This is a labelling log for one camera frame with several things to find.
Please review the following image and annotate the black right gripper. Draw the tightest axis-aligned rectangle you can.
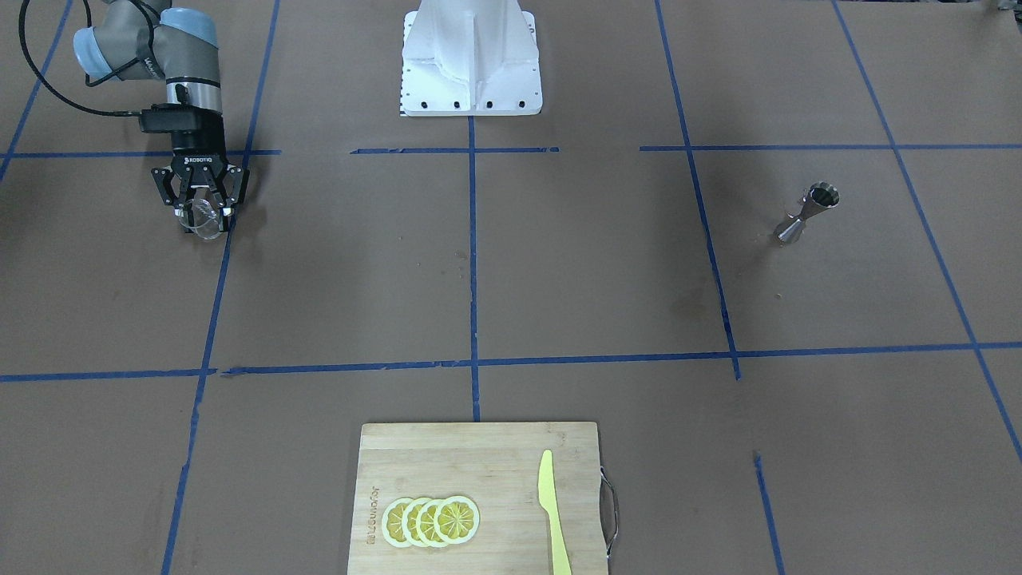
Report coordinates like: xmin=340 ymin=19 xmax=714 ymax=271
xmin=151 ymin=128 xmax=251 ymax=232

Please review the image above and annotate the clear glass beaker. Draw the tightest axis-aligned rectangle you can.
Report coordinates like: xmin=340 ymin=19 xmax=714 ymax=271
xmin=176 ymin=199 xmax=225 ymax=240

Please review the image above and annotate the steel jigger measuring cup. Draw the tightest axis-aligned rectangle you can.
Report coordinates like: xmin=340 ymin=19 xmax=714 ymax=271
xmin=773 ymin=181 xmax=840 ymax=244

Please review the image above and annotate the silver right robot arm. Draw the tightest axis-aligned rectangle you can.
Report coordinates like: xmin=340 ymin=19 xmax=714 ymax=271
xmin=73 ymin=1 xmax=249 ymax=240

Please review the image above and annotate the bamboo cutting board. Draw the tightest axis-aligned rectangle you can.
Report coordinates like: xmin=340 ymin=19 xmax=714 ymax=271
xmin=347 ymin=422 xmax=609 ymax=574

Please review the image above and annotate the yellow plastic knife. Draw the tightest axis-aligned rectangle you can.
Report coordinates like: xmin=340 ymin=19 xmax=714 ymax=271
xmin=537 ymin=449 xmax=572 ymax=574

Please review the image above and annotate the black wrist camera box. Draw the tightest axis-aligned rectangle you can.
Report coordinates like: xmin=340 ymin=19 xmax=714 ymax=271
xmin=138 ymin=103 xmax=207 ymax=134

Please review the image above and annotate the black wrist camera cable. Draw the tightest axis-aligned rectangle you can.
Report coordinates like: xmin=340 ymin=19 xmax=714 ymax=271
xmin=18 ymin=0 xmax=160 ymax=118

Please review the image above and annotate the white pedestal column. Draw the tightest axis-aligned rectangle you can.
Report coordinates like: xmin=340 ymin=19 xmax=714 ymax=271
xmin=399 ymin=1 xmax=544 ymax=117

